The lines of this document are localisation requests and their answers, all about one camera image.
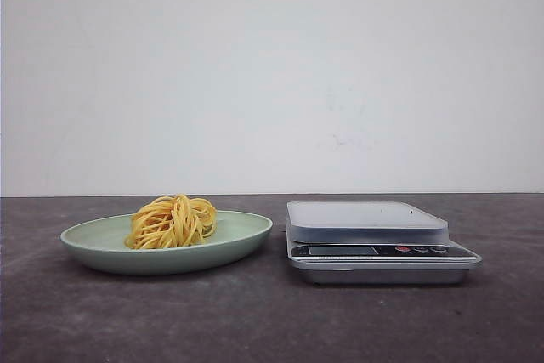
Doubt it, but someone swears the yellow vermicelli bundle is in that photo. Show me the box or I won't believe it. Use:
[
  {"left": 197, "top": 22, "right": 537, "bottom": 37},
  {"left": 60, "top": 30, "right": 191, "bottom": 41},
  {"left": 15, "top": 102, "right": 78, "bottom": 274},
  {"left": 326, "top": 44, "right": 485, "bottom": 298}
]
[{"left": 124, "top": 194, "right": 217, "bottom": 250}]

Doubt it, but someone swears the silver digital kitchen scale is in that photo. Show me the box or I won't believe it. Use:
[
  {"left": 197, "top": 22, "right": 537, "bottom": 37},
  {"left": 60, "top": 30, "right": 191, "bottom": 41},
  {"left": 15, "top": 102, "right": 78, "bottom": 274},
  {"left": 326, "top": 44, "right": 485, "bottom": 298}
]
[{"left": 286, "top": 201, "right": 482, "bottom": 285}]

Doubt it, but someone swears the light green plate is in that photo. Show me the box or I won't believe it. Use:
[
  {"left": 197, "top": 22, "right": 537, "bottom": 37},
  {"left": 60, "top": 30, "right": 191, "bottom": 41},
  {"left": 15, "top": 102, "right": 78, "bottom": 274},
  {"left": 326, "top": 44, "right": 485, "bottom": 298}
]
[{"left": 60, "top": 210, "right": 273, "bottom": 275}]

